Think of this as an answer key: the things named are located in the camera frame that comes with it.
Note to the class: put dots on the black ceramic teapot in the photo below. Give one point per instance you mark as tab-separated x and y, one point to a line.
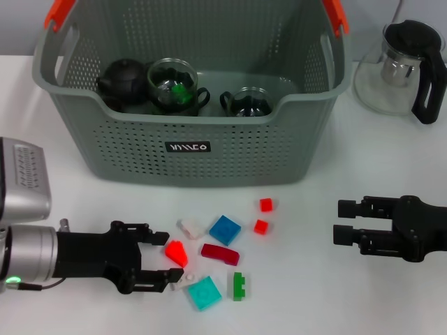
122	78

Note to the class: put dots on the silver gripper side knob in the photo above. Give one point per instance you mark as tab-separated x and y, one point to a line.
64	225

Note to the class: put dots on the small red cube brick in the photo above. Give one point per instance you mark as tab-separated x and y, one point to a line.
265	204
261	227

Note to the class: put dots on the white plate brick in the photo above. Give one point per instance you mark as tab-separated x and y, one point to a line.
186	279

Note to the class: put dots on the white oblong brick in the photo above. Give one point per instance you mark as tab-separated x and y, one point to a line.
191	228

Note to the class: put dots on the grey perforated storage bin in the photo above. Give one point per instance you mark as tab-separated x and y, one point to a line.
227	157

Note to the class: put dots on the glass teacup with black base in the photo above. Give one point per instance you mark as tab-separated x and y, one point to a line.
249	104
164	80

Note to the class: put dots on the glass pitcher with black lid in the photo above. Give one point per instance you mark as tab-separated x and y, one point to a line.
412	38

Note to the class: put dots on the green notched brick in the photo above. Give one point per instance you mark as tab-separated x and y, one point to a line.
239	287

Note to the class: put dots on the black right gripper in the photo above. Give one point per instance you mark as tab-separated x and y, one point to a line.
417	228

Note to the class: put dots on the blue square brick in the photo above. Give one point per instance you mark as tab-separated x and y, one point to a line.
225	230

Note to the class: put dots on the red sloped brick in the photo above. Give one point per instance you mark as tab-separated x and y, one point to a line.
177	252

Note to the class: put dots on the cyan square brick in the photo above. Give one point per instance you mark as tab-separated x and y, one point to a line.
205	293

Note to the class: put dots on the dark red curved brick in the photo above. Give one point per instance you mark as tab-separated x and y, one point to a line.
220	254

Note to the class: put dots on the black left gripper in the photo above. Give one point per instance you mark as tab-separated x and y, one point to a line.
94	254

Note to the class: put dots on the green rectangular brick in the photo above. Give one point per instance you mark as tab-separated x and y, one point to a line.
181	93

